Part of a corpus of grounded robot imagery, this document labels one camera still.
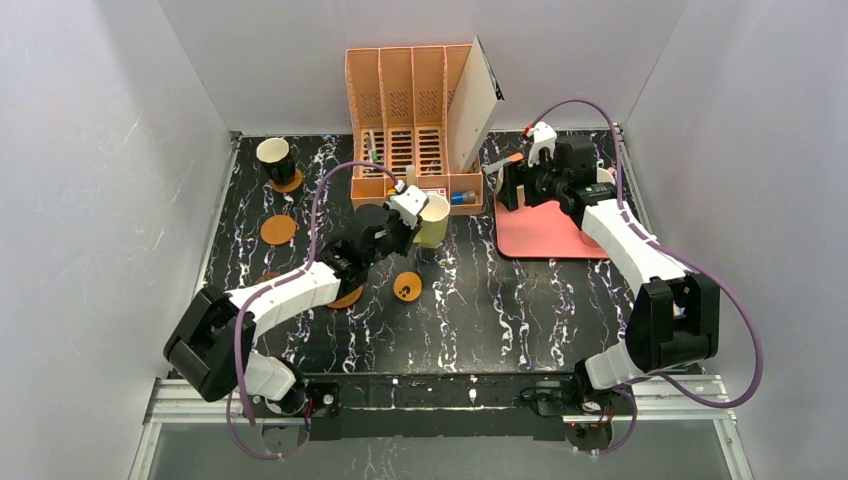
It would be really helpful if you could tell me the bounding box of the yellow mug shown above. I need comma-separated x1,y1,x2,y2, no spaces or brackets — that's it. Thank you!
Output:
413,193,451,249

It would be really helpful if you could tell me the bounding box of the black mug white inside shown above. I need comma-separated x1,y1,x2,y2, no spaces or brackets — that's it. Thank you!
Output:
256,137,297,185

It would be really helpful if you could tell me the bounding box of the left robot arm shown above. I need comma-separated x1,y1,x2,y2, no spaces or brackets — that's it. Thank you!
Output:
163,202,425,402

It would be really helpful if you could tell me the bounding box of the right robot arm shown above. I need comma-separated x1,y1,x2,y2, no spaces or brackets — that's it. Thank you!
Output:
484,135,720,400

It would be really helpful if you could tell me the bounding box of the orange coaster with black logo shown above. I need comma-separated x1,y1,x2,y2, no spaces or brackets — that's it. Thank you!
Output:
392,271,423,303

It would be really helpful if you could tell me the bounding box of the ridged orange round coaster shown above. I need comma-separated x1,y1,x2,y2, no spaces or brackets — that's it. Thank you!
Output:
327,286,364,310

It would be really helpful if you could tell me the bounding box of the plain orange coaster near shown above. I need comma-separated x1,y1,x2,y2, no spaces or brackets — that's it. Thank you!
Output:
260,214,298,246

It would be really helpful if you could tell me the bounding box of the plain orange coaster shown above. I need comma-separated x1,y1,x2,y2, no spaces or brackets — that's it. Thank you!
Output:
269,169,304,194
260,214,298,246

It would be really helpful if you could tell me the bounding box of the plain orange coaster far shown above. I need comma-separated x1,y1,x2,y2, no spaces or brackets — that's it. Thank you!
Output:
269,169,304,194

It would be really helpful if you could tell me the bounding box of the dark brown wooden coaster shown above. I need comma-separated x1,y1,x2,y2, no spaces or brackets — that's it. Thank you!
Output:
256,272,280,284

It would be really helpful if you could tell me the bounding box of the pink tray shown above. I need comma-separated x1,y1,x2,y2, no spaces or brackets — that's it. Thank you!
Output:
494,201,608,259

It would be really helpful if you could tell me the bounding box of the grey marker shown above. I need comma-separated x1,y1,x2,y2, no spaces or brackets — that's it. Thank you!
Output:
482,159,510,175

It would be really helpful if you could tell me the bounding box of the white tube in organizer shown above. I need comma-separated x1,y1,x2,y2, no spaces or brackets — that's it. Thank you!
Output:
405,165,418,186

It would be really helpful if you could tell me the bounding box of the red white card box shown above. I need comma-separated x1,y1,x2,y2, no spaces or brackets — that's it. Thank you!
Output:
426,188,449,198

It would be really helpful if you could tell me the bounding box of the blue grey bottle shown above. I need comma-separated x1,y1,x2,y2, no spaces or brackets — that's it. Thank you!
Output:
450,190,477,205

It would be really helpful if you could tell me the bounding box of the pen in organizer slot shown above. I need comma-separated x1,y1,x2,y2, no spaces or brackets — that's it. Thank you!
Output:
365,129,379,164

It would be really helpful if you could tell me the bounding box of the white leaning book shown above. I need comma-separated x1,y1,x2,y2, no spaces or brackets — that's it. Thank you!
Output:
447,36,504,174

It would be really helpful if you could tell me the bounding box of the orange desk file organizer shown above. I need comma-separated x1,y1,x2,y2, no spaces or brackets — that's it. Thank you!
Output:
345,44,484,215

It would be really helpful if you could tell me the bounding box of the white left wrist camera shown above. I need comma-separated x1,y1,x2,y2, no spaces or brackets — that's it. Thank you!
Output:
388,183,429,230

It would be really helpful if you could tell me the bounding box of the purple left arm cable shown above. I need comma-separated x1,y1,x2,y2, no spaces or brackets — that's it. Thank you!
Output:
225,161,403,461

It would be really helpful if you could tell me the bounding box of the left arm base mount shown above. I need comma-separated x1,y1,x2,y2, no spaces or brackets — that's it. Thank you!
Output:
250,380,341,459

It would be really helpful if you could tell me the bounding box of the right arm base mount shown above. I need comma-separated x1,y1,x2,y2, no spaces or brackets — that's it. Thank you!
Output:
516,378,639,458

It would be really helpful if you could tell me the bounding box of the aluminium front rail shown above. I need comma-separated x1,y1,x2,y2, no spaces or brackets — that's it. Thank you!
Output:
144,373,735,424

